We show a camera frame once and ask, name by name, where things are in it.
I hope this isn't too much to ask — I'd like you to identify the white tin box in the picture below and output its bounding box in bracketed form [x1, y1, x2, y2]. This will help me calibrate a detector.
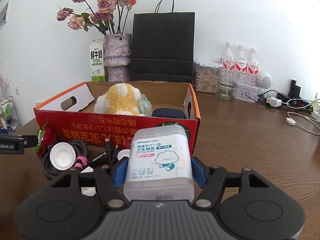
[233, 83, 259, 103]

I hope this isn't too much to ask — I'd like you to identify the white yellow plush toy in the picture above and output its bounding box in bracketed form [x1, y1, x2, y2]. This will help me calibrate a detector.
[94, 83, 144, 116]

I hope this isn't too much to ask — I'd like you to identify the white round speaker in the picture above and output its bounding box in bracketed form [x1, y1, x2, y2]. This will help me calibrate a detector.
[257, 72, 273, 89]

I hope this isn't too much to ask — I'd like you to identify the white power adapter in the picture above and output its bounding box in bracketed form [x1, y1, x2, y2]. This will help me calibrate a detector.
[266, 97, 282, 107]

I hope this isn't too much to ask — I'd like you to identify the white round jar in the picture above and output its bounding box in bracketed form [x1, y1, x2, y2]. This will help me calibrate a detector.
[117, 149, 131, 161]

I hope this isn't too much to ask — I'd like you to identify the dark navy pouch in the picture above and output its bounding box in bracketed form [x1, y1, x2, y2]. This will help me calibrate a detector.
[152, 108, 185, 119]

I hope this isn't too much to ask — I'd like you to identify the crumpled white tissue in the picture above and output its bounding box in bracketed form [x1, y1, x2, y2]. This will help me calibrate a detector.
[81, 166, 96, 197]

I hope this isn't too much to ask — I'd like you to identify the purple textured vase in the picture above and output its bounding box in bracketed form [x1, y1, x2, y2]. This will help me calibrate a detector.
[104, 34, 132, 82]

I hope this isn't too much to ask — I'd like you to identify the red orange cardboard box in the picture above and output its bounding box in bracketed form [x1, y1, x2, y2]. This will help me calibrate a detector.
[34, 81, 201, 152]

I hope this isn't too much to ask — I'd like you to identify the cotton swab plastic box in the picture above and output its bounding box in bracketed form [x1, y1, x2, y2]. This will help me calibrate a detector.
[123, 125, 195, 202]

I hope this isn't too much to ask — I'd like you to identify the red green flower brooch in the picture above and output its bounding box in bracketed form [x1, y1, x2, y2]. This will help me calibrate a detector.
[33, 122, 57, 156]

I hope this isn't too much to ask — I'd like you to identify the black braided usb cable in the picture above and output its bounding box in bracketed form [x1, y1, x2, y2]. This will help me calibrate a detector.
[41, 139, 89, 180]

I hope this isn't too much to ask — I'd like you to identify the empty clear glass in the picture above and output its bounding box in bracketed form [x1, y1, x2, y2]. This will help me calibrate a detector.
[217, 67, 239, 100]

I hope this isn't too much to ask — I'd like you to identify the green white milk carton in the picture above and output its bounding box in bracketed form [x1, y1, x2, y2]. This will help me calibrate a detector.
[89, 39, 106, 82]

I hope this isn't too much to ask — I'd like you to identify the black power strip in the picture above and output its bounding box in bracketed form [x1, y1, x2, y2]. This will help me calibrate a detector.
[260, 79, 315, 113]

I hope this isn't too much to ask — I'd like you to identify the black paper shopping bag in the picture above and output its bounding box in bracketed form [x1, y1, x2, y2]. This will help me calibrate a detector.
[130, 0, 195, 83]

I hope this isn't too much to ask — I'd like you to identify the white charging cable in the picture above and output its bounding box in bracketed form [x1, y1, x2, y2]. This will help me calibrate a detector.
[285, 110, 320, 136]

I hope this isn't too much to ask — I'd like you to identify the right water bottle red label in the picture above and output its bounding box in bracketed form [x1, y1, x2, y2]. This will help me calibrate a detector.
[247, 48, 259, 86]

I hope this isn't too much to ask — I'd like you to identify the dried pink rose bouquet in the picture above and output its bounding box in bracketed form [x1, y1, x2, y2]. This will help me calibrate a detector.
[56, 0, 137, 36]

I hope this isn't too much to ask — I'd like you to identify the clear jar of seeds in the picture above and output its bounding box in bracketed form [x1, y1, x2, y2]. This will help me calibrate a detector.
[194, 60, 222, 94]

